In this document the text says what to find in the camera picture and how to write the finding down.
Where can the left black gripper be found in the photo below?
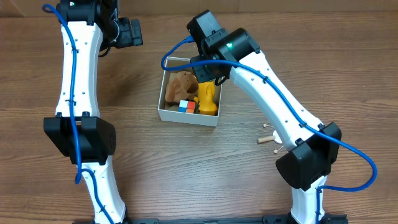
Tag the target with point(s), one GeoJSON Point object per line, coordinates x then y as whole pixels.
{"type": "Point", "coordinates": [135, 32]}

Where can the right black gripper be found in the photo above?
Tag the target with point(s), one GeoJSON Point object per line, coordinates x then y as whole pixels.
{"type": "Point", "coordinates": [207, 72]}

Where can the brown plush toy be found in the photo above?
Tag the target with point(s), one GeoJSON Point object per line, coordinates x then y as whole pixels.
{"type": "Point", "coordinates": [182, 85]}

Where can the yellow toy whale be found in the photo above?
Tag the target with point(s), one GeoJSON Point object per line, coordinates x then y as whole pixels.
{"type": "Point", "coordinates": [204, 99]}

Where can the colourful puzzle cube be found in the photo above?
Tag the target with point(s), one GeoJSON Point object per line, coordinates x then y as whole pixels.
{"type": "Point", "coordinates": [186, 106]}

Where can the small wooden rattle drum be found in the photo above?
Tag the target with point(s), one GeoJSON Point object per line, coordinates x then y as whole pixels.
{"type": "Point", "coordinates": [274, 137]}

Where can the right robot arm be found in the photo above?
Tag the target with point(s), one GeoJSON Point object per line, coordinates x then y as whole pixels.
{"type": "Point", "coordinates": [237, 56]}

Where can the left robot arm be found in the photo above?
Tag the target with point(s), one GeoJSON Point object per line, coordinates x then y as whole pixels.
{"type": "Point", "coordinates": [89, 30]}

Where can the white cardboard box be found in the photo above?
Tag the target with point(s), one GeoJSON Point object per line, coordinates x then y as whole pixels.
{"type": "Point", "coordinates": [171, 113]}

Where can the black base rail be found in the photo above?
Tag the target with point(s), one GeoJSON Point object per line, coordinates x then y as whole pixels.
{"type": "Point", "coordinates": [211, 221]}

